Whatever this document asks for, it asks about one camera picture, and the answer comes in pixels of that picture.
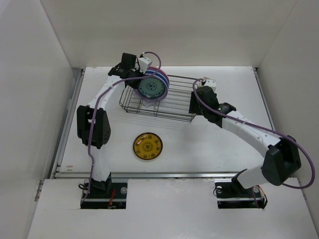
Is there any teal patterned plate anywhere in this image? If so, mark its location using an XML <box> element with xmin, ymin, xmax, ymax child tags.
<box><xmin>137</xmin><ymin>77</ymin><xmax>166</xmax><ymax>99</ymax></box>

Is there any wire dish rack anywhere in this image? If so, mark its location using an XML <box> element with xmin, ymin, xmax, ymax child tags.
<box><xmin>119</xmin><ymin>75</ymin><xmax>195</xmax><ymax>122</ymax></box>

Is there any yellow patterned plate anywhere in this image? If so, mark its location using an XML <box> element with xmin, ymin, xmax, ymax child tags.
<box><xmin>133</xmin><ymin>132</ymin><xmax>163</xmax><ymax>161</ymax></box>

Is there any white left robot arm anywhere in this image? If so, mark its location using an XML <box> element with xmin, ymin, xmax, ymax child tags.
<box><xmin>76</xmin><ymin>53</ymin><xmax>152</xmax><ymax>198</ymax></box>

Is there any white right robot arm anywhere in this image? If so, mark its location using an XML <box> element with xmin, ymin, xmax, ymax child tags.
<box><xmin>190</xmin><ymin>86</ymin><xmax>302</xmax><ymax>196</ymax></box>

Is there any lilac plate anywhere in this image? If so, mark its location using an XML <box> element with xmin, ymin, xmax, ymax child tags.
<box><xmin>134</xmin><ymin>89</ymin><xmax>168</xmax><ymax>101</ymax></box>

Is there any pink plate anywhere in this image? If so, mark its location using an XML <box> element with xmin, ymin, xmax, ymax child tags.
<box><xmin>146</xmin><ymin>66</ymin><xmax>169</xmax><ymax>83</ymax></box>

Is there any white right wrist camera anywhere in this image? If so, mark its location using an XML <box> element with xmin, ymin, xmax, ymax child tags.
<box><xmin>201</xmin><ymin>77</ymin><xmax>217</xmax><ymax>92</ymax></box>

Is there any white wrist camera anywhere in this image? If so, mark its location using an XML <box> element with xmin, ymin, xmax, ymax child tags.
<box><xmin>138</xmin><ymin>57</ymin><xmax>153</xmax><ymax>74</ymax></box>
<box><xmin>201</xmin><ymin>77</ymin><xmax>217</xmax><ymax>92</ymax></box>

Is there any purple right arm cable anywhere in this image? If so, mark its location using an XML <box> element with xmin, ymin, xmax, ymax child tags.
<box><xmin>193</xmin><ymin>79</ymin><xmax>315</xmax><ymax>209</ymax></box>

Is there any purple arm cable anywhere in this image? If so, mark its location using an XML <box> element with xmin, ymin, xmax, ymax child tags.
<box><xmin>193</xmin><ymin>79</ymin><xmax>315</xmax><ymax>209</ymax></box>
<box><xmin>80</xmin><ymin>51</ymin><xmax>162</xmax><ymax>207</ymax></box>

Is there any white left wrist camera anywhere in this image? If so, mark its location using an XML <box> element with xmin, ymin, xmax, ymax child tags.
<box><xmin>138</xmin><ymin>57</ymin><xmax>153</xmax><ymax>74</ymax></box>

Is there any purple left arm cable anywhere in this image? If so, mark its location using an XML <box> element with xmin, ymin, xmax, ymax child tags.
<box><xmin>80</xmin><ymin>51</ymin><xmax>162</xmax><ymax>207</ymax></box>

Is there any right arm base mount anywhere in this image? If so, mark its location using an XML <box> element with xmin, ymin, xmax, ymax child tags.
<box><xmin>213</xmin><ymin>181</ymin><xmax>268</xmax><ymax>209</ymax></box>

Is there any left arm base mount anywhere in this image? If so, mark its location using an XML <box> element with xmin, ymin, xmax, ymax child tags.
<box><xmin>78</xmin><ymin>181</ymin><xmax>128</xmax><ymax>210</ymax></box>

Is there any aluminium front rail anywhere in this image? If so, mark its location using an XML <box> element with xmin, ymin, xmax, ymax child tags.
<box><xmin>54</xmin><ymin>172</ymin><xmax>237</xmax><ymax>179</ymax></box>

